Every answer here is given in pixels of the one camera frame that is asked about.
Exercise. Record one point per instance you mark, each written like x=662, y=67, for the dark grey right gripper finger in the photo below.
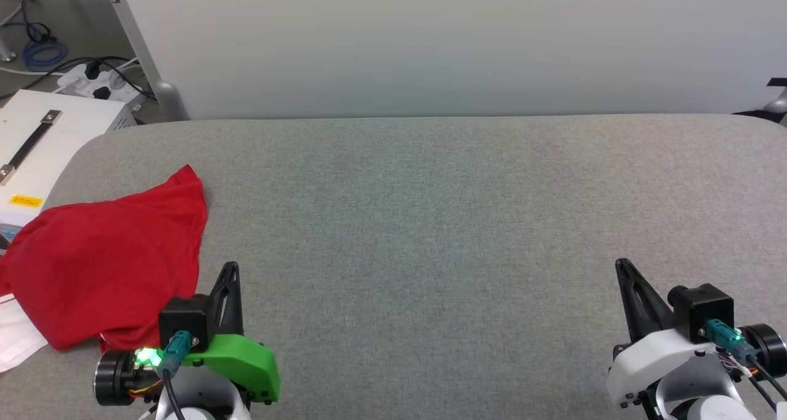
x=655, y=309
x=633, y=315

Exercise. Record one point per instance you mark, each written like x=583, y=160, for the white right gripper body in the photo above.
x=645, y=361

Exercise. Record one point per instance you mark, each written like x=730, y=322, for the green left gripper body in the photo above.
x=246, y=361

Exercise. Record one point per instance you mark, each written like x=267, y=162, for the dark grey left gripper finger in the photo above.
x=217, y=321
x=236, y=309

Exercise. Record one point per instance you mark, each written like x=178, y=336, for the red t-shirt with white sleeves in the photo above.
x=104, y=254

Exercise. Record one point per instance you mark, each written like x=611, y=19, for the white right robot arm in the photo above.
x=701, y=395

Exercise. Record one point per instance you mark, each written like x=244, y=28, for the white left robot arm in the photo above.
x=203, y=395

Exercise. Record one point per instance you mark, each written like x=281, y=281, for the grey partition foot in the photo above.
x=171, y=100
x=778, y=103

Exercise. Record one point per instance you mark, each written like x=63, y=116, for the yellow warning label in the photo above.
x=26, y=200

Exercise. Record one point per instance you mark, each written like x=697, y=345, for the white equipment box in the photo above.
x=74, y=125

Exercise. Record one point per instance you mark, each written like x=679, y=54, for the white power strip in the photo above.
x=98, y=83

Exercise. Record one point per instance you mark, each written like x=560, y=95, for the white partition panel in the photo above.
x=442, y=45

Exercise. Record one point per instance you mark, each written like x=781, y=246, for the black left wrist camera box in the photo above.
x=184, y=314

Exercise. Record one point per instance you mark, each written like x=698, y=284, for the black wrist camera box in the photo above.
x=707, y=303
x=184, y=314

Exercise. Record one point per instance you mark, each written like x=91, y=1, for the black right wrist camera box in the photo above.
x=707, y=303

